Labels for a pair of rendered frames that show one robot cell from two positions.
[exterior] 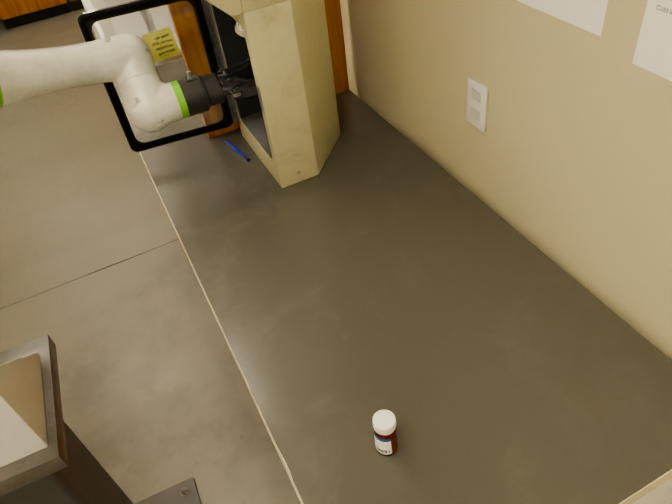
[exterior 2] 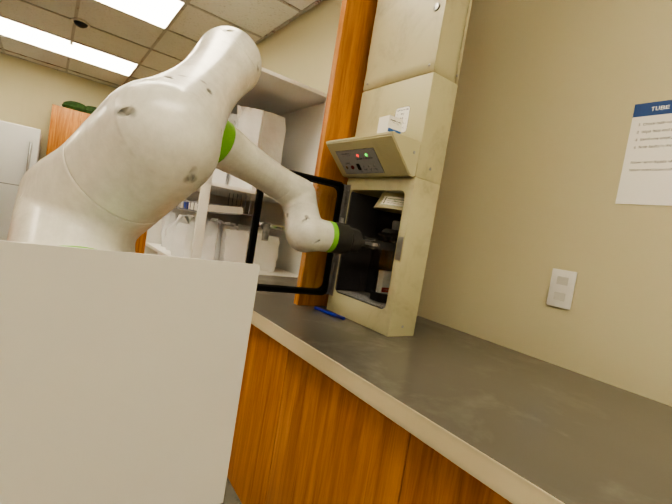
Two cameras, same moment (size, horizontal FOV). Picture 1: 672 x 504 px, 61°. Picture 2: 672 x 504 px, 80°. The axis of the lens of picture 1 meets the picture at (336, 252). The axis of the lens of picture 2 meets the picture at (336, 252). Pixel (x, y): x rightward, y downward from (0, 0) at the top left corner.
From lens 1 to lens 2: 0.91 m
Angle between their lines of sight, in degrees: 43
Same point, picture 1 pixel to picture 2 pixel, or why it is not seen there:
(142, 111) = (309, 225)
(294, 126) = (413, 281)
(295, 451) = not seen: outside the picture
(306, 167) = (408, 324)
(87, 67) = (283, 176)
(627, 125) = not seen: outside the picture
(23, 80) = (247, 152)
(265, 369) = (503, 449)
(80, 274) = not seen: hidden behind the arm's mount
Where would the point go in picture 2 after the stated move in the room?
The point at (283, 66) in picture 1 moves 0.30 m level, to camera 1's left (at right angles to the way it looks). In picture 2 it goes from (422, 228) to (326, 211)
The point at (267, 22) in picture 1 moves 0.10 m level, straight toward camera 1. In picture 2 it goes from (424, 191) to (444, 190)
